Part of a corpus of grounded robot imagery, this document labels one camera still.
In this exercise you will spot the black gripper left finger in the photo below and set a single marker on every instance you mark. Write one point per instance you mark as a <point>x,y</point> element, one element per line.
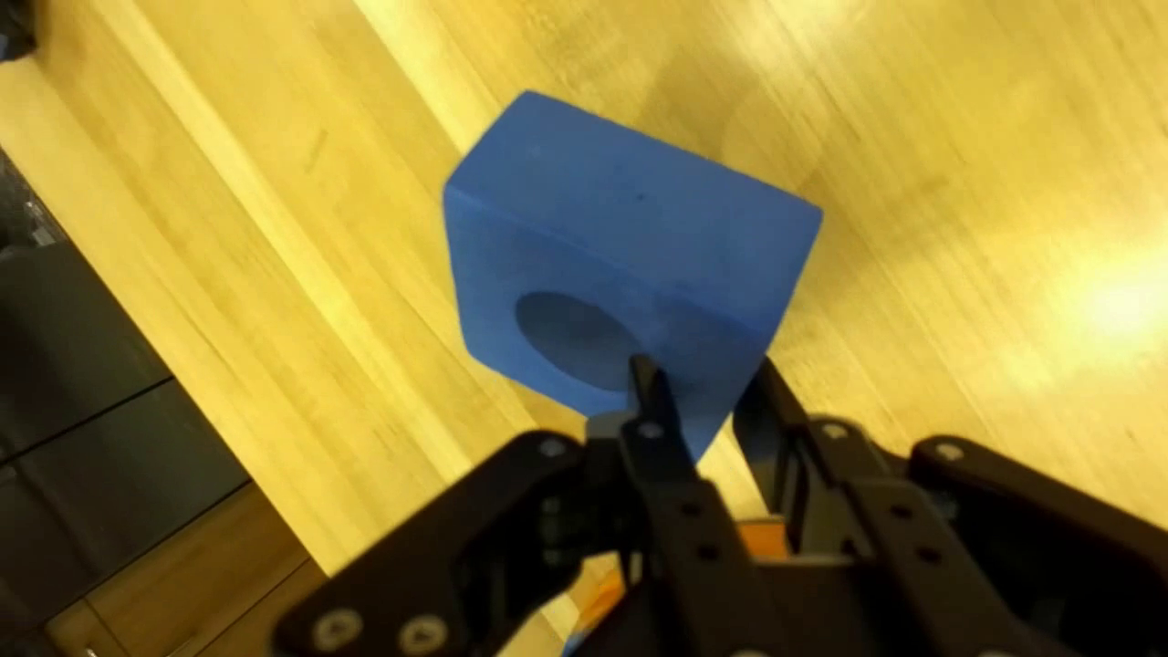
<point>658,512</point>

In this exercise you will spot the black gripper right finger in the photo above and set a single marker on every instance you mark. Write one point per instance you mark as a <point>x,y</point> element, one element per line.
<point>877,535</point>

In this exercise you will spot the blue foam block with hole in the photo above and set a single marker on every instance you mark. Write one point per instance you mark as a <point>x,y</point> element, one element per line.
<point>633,207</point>

